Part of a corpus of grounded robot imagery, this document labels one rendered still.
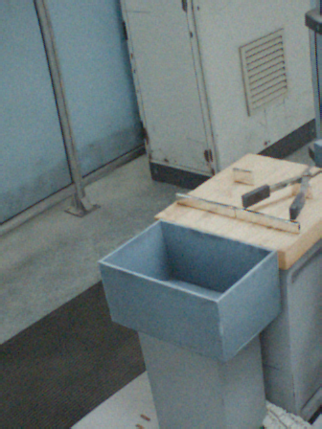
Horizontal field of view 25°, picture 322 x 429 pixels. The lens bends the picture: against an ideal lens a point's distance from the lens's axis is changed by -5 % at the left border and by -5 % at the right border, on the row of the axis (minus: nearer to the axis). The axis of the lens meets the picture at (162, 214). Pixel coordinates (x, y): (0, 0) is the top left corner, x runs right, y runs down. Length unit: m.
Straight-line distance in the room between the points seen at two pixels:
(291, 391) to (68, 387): 1.49
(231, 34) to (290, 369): 2.40
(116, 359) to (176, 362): 1.56
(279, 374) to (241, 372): 0.08
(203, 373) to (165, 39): 2.42
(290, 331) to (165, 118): 2.51
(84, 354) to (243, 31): 1.56
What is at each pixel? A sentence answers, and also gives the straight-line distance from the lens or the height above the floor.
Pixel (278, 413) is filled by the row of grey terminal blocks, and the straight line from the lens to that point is 0.97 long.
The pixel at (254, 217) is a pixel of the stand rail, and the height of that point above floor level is 1.07.
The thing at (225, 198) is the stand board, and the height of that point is 1.06.
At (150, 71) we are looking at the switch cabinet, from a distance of 3.29.
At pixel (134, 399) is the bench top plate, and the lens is 1.09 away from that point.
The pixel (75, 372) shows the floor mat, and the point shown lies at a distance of 2.42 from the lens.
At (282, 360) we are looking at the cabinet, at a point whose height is 0.90.
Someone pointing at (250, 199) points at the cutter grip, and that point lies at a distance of 0.88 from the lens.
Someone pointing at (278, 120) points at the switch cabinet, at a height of 0.21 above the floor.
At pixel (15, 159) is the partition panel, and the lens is 3.15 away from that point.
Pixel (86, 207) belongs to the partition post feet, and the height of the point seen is 0.03.
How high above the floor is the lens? 1.49
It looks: 27 degrees down
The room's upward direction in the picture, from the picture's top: 10 degrees counter-clockwise
